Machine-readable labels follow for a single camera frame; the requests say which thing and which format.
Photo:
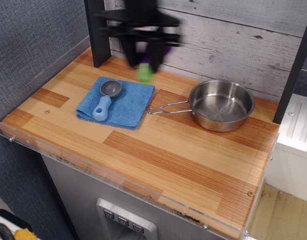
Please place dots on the purple toy eggplant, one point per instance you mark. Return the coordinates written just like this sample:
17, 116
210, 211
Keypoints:
144, 71

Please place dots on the clear acrylic table guard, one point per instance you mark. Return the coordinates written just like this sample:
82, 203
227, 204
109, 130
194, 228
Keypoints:
210, 178

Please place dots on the black vertical post right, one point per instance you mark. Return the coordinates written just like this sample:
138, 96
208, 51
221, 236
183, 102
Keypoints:
292, 80

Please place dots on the black vertical post left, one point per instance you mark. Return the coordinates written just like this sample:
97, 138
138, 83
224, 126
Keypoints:
100, 44

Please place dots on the blue folded cloth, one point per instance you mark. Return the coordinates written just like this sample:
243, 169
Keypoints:
126, 111

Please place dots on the grey dispenser button panel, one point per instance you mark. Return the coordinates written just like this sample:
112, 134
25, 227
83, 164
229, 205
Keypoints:
121, 224

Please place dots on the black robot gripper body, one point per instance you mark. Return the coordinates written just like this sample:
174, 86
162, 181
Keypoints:
140, 21

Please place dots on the silver toy fridge cabinet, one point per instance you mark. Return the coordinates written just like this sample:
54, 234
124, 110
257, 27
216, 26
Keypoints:
79, 193

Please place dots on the blue grey measuring scoop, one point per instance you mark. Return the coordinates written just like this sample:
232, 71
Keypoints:
109, 89

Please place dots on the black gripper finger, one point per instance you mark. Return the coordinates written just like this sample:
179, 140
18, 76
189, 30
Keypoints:
130, 51
156, 52

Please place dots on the silver metal pot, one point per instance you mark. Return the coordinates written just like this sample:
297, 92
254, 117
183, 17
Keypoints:
216, 105

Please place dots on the white side cabinet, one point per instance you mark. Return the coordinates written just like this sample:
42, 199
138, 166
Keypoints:
287, 166

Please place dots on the yellow object bottom left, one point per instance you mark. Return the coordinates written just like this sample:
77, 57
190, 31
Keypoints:
24, 234

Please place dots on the black vertical post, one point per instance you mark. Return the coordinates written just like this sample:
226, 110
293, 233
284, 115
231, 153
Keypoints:
292, 80
100, 44

